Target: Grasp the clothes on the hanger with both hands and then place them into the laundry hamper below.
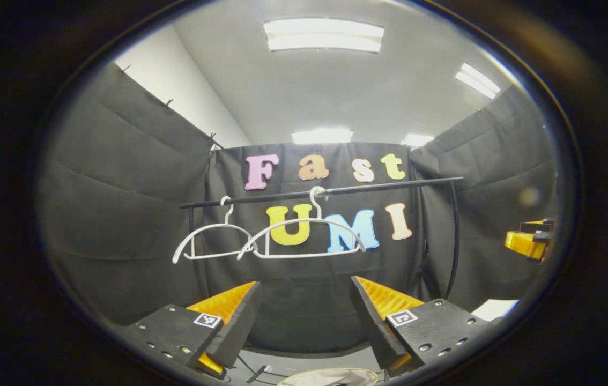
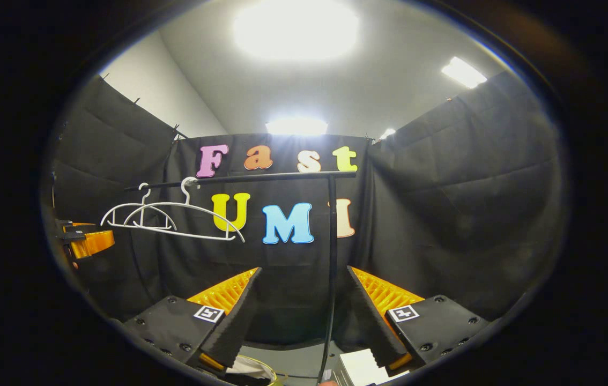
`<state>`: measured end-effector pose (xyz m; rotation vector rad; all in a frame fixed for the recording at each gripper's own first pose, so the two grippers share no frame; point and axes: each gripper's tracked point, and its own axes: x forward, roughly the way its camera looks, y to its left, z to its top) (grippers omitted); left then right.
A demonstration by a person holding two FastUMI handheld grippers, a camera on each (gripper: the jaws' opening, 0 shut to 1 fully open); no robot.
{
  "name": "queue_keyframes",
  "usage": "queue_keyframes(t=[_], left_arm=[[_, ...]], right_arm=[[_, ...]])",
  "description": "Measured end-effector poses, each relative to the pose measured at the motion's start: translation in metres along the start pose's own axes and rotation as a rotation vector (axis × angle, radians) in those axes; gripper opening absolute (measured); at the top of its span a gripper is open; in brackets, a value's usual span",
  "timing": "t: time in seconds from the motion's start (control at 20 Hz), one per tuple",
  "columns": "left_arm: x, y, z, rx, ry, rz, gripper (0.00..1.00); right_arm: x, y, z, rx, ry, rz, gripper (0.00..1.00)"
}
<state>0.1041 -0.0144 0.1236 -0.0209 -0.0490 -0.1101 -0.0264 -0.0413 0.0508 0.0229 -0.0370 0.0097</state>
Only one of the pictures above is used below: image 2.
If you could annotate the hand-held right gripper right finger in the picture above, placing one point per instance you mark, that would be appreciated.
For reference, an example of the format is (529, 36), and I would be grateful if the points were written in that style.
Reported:
(371, 327)

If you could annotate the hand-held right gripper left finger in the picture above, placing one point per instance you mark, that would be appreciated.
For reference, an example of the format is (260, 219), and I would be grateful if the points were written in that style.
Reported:
(237, 327)

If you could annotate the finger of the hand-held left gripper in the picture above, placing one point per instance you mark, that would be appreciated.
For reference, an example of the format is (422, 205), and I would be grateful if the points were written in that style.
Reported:
(76, 226)
(95, 241)

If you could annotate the white laundry hamper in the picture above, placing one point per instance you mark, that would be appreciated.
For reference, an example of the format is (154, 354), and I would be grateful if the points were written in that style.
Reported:
(253, 370)

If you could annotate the white plastic hanger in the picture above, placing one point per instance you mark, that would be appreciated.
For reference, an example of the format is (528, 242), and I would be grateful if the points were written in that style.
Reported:
(145, 198)
(188, 198)

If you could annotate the black backdrop cloth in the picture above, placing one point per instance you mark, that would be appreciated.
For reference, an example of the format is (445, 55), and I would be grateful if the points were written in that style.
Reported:
(443, 214)

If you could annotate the large ceiling light panel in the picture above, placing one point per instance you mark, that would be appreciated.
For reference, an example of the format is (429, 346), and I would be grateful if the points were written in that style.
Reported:
(296, 29)

